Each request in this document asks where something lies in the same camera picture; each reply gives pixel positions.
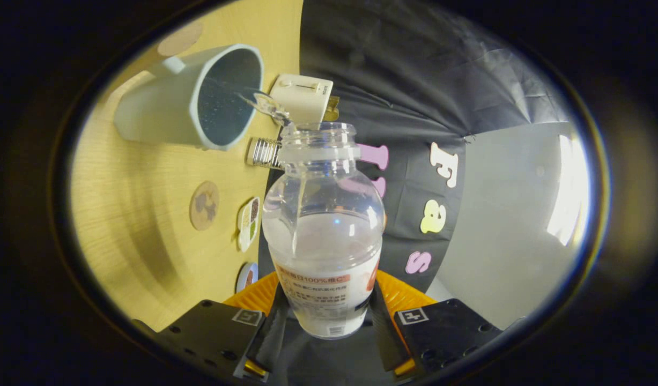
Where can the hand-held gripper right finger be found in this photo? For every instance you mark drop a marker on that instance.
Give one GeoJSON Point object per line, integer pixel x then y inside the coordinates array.
{"type": "Point", "coordinates": [387, 343]}

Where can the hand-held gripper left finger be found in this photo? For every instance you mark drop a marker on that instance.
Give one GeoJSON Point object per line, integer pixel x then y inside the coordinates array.
{"type": "Point", "coordinates": [270, 338]}

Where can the clear plastic juice bottle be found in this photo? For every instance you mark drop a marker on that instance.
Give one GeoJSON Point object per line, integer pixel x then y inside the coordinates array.
{"type": "Point", "coordinates": [323, 241]}

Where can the round patterned coaster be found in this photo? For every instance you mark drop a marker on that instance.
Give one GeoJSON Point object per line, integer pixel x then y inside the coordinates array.
{"type": "Point", "coordinates": [204, 206]}

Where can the pale green cup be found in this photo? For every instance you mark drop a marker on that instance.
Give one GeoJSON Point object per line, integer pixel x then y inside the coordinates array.
{"type": "Point", "coordinates": [157, 112]}

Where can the light blue plate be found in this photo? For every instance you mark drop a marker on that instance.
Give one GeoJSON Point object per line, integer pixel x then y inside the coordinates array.
{"type": "Point", "coordinates": [247, 277]}

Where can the white divided condiment dish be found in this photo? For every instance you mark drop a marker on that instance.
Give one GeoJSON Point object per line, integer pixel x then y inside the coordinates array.
{"type": "Point", "coordinates": [248, 225]}

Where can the wooden table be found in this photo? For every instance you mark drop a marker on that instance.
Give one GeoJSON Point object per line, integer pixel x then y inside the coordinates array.
{"type": "Point", "coordinates": [135, 225]}

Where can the ribbed clear glass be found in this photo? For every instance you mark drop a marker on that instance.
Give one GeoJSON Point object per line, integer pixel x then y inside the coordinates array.
{"type": "Point", "coordinates": [263, 153]}

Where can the brown toast slices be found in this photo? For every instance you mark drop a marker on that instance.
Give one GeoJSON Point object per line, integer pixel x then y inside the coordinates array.
{"type": "Point", "coordinates": [333, 109]}

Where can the white toaster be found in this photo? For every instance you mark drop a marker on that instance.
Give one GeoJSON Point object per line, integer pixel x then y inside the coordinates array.
{"type": "Point", "coordinates": [302, 96]}

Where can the black backdrop cloth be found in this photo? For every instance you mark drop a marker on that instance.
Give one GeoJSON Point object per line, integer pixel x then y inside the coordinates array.
{"type": "Point", "coordinates": [404, 80]}

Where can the plain round tan disc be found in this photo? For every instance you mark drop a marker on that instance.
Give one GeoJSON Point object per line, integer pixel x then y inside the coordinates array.
{"type": "Point", "coordinates": [179, 38]}

